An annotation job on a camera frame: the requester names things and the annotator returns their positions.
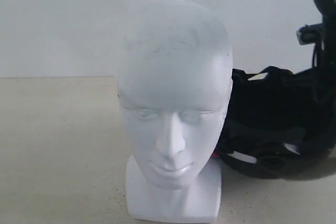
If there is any white mannequin head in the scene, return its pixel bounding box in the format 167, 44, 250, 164
117, 0, 233, 223

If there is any black helmet with visor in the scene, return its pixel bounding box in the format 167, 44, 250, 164
214, 66, 335, 181

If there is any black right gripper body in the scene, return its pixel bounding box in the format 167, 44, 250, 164
313, 0, 335, 67

